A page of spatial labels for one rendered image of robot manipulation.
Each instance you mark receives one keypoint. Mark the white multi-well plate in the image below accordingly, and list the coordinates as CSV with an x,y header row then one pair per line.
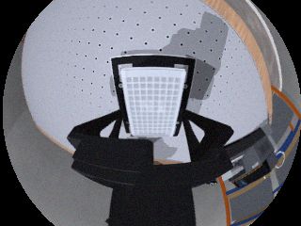
x,y
147,116

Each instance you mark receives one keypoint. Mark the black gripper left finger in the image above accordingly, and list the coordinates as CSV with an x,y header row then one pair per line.
x,y
95,126

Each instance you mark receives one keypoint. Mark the black rectangular pad with white corner marks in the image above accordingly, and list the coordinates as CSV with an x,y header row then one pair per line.
x,y
152,60

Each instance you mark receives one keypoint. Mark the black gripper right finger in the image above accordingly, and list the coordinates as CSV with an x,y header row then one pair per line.
x,y
216,134

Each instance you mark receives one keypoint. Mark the grey perforated base plate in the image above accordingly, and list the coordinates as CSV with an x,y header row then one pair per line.
x,y
66,61

